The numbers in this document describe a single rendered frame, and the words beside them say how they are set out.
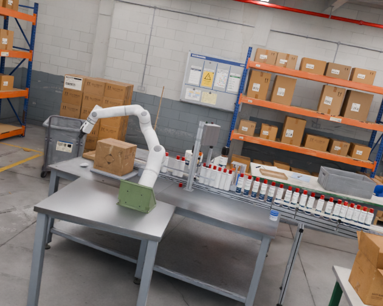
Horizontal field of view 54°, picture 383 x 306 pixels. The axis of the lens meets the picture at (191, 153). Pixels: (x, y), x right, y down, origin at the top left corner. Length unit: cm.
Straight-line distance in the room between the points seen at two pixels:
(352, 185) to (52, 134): 404
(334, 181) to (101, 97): 412
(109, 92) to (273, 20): 352
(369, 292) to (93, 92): 553
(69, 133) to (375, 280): 427
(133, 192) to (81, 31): 617
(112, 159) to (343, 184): 289
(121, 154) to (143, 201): 77
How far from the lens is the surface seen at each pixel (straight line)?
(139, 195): 289
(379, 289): 267
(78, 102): 705
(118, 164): 356
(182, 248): 386
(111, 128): 695
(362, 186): 517
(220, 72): 785
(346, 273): 299
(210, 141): 350
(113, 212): 284
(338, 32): 822
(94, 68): 850
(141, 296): 285
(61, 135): 561
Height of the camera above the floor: 195
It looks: 13 degrees down
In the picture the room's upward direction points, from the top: 12 degrees clockwise
